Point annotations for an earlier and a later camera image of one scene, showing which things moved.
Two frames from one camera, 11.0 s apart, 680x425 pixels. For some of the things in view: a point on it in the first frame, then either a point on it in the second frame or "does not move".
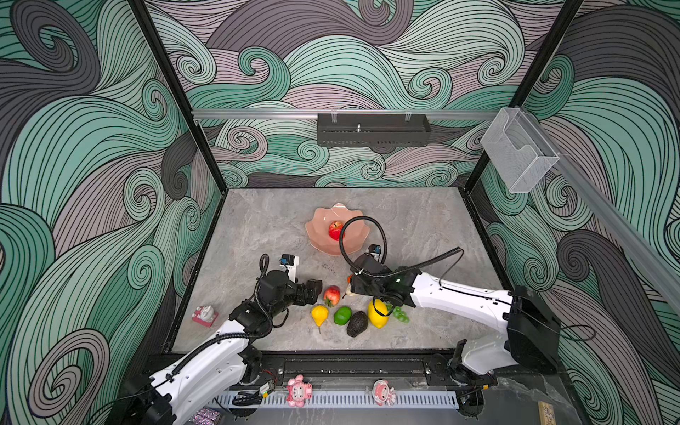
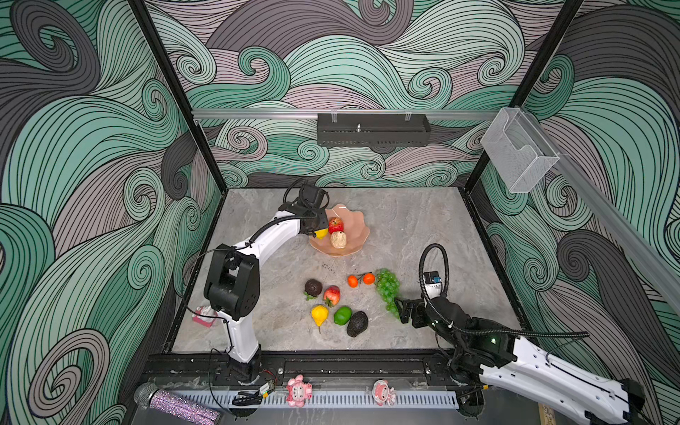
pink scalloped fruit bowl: x=353 y=235 does not move
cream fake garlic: x=348 y=291 -> x=338 y=239
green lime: x=343 y=315 does not move
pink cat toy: x=298 y=390 does not move
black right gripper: x=356 y=284 -> x=419 y=307
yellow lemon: x=375 y=319 -> x=321 y=234
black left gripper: x=311 y=293 -> x=322 y=220
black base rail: x=360 y=370 does not move
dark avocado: x=357 y=324 does not move
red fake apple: x=335 y=230 does not move
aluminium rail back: x=289 y=114 does not move
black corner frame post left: x=195 y=124 does not move
